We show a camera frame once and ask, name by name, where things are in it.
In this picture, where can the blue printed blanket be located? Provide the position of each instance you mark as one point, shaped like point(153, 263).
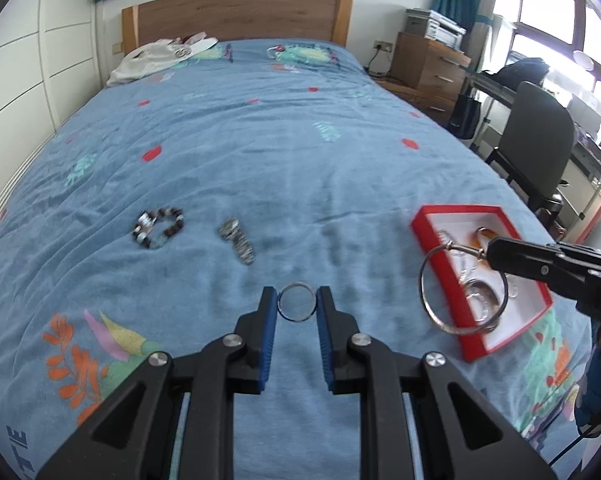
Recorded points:
point(230, 135)

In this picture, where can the large thin silver bangle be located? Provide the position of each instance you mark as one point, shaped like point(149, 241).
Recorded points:
point(421, 285)

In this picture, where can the person's right hand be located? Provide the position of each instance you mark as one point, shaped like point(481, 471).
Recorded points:
point(593, 390)

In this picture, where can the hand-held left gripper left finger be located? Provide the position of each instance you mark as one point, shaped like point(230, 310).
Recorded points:
point(269, 340)

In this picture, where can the dark office chair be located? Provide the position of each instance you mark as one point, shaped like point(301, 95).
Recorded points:
point(535, 130)

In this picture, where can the wooden headboard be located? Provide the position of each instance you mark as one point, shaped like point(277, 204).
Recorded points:
point(230, 15)

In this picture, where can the black backpack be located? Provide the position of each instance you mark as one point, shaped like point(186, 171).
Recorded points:
point(523, 72)

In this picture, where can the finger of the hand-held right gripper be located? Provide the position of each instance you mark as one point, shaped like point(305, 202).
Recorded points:
point(525, 260)

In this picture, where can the round white lamp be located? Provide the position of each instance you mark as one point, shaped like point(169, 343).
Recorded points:
point(583, 58)

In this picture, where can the red cardboard box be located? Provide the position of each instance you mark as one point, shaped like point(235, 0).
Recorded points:
point(473, 350)

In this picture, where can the white wardrobe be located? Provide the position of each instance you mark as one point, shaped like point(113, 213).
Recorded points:
point(20, 60)

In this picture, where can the grey desk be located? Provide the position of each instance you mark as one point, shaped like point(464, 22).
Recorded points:
point(588, 160)

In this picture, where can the white printer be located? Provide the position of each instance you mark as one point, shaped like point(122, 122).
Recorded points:
point(435, 27)

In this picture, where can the black bag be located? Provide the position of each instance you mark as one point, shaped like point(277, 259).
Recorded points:
point(464, 115)

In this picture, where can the white wall socket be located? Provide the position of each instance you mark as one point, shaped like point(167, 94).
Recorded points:
point(383, 45)

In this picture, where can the amber bangle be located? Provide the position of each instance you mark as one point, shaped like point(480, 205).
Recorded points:
point(482, 232)

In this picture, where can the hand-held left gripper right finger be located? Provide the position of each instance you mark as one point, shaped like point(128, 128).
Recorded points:
point(324, 345)

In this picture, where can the wooden drawer cabinet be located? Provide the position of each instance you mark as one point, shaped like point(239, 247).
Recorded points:
point(430, 70)

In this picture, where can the window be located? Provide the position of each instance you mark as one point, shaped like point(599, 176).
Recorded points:
point(555, 10)

